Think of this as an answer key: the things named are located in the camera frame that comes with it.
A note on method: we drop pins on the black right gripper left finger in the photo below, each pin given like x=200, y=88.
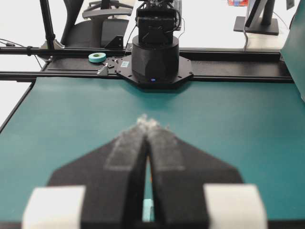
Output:
x=102, y=189

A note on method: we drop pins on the black aluminium frame rail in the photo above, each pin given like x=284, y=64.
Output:
x=263, y=67

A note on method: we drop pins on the teal tape roll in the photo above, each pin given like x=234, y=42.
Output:
x=97, y=57

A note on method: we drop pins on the light blue tape marker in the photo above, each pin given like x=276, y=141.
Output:
x=147, y=211

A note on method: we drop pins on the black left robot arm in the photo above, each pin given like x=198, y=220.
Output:
x=154, y=61

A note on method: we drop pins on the black tripod pole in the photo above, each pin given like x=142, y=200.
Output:
x=46, y=15

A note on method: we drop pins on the grey office chair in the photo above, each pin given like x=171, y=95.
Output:
x=101, y=28

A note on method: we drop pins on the black monitor stand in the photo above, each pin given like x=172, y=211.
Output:
x=259, y=18

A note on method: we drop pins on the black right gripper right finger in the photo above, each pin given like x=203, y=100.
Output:
x=194, y=190

